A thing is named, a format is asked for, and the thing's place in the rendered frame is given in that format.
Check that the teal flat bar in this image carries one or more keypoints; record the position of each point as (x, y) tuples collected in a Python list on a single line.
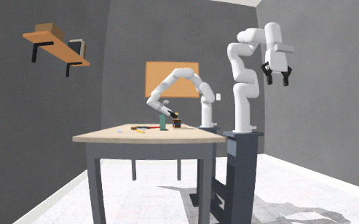
[(162, 125)]

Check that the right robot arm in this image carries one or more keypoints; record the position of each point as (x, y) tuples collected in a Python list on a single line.
[(202, 87)]

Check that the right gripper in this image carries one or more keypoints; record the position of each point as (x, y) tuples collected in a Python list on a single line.
[(168, 112)]

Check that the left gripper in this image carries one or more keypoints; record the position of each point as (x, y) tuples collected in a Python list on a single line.
[(276, 62)]

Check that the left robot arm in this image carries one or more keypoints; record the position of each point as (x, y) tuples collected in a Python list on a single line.
[(249, 88)]

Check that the brown wooden slotted block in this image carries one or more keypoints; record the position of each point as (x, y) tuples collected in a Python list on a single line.
[(176, 123)]

